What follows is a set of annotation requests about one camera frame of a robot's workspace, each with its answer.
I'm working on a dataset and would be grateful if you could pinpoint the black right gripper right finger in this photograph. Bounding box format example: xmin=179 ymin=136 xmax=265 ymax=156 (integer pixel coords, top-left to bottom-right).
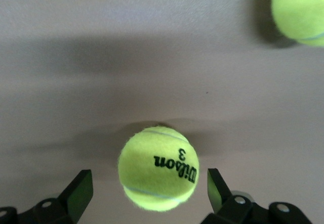
xmin=202 ymin=168 xmax=312 ymax=224

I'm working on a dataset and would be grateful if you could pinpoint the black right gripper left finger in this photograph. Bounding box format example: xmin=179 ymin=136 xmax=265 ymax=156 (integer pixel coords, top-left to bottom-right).
xmin=0 ymin=169 xmax=94 ymax=224

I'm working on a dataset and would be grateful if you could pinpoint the yellow Wilson tennis ball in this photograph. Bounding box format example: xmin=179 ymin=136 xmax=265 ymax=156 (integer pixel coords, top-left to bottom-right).
xmin=117 ymin=125 xmax=200 ymax=212
xmin=271 ymin=0 xmax=324 ymax=48

